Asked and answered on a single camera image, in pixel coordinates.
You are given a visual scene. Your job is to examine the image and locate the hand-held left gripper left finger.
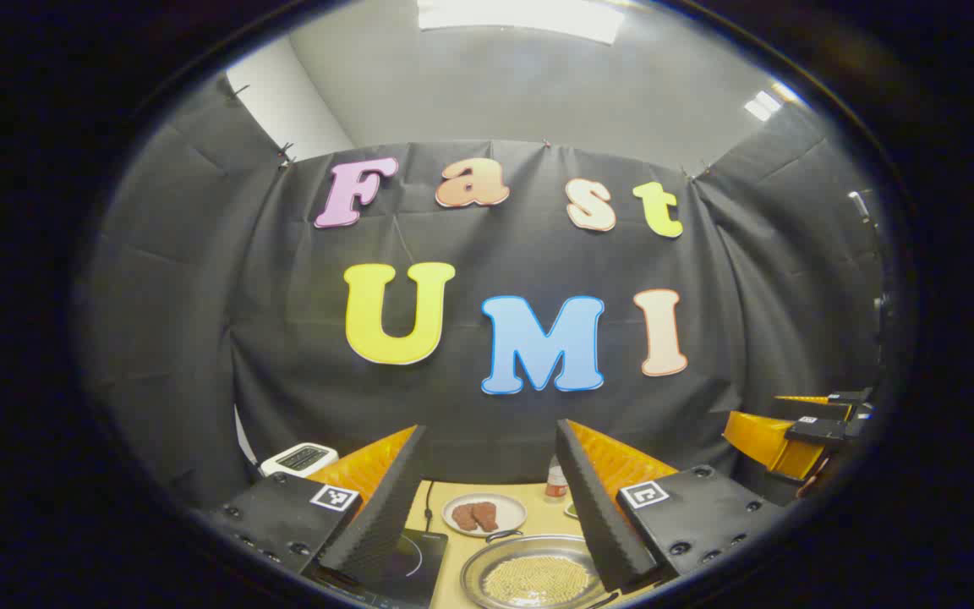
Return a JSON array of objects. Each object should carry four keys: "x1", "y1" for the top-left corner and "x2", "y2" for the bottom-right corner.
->
[{"x1": 206, "y1": 425, "x2": 430, "y2": 593}]

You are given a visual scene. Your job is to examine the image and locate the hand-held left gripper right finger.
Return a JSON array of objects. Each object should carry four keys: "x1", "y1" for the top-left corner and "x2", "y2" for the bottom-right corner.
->
[{"x1": 555, "y1": 419, "x2": 785, "y2": 595}]

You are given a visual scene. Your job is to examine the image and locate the black induction cooktop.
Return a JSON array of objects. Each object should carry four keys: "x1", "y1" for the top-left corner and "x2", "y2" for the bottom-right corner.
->
[{"x1": 309, "y1": 526, "x2": 449, "y2": 609}]

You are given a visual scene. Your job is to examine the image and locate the pile of soybeans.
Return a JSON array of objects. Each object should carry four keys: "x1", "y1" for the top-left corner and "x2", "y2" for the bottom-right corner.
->
[{"x1": 483, "y1": 554, "x2": 594, "y2": 606}]

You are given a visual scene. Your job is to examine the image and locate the stainless steel pot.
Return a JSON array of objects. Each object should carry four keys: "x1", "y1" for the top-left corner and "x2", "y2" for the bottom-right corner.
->
[{"x1": 460, "y1": 529, "x2": 623, "y2": 609}]

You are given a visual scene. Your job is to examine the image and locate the clear water bottle red label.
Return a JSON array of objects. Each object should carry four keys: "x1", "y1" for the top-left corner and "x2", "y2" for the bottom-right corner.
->
[{"x1": 544, "y1": 457, "x2": 571, "y2": 505}]

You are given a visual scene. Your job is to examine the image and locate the white round plate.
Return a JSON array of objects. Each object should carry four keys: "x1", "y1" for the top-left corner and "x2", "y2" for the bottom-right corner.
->
[{"x1": 442, "y1": 493, "x2": 528, "y2": 539}]

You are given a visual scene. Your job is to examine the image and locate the white toaster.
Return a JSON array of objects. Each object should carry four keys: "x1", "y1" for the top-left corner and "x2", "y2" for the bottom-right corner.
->
[{"x1": 259, "y1": 442, "x2": 340, "y2": 480}]

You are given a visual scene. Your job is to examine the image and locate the small ceiling light panel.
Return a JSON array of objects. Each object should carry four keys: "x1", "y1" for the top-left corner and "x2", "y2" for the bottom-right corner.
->
[{"x1": 743, "y1": 89, "x2": 785, "y2": 122}]

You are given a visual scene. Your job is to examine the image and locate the large ceiling light panel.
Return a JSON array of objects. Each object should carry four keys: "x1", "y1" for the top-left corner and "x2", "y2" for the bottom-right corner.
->
[{"x1": 417, "y1": 0, "x2": 627, "y2": 45}]

